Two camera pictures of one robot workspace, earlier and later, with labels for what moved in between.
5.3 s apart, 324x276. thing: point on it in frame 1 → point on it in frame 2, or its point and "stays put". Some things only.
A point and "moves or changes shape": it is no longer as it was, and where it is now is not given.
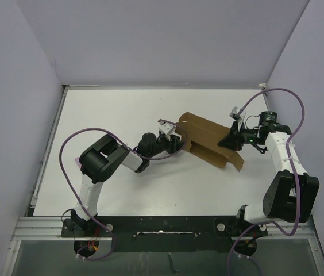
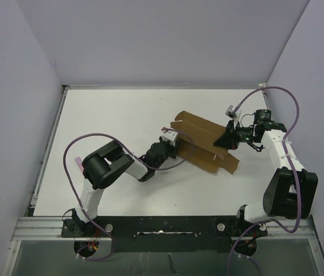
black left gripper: x=173 y=144 → x=173 y=149
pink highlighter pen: x=78 y=163 stays put
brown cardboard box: x=202 y=138 moves or changes shape
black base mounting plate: x=171 y=234 stays put
